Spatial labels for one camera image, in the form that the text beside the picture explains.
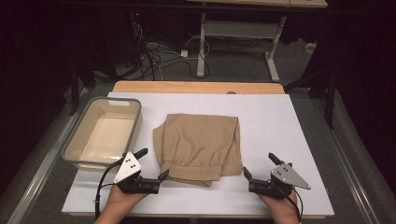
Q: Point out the white board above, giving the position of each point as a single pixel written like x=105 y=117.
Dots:
x=267 y=124

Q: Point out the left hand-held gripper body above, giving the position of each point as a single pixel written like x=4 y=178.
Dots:
x=128 y=168

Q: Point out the person's left hand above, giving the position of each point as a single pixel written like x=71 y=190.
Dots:
x=120 y=202

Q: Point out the black metal stand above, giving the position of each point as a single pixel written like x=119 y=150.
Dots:
x=74 y=90
x=330 y=99

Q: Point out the tan pants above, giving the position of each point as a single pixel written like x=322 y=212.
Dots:
x=199 y=146

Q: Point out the wooden table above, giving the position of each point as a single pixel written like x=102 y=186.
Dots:
x=186 y=87

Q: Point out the grey table grommet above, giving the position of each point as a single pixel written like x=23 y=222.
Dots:
x=231 y=92

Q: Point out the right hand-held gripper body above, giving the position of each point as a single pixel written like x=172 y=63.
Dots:
x=288 y=177

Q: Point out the white power adapter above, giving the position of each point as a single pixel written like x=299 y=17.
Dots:
x=184 y=53

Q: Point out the white-framed desk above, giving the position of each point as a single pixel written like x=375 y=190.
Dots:
x=239 y=29

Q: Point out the person's right hand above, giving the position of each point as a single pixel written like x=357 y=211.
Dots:
x=283 y=207

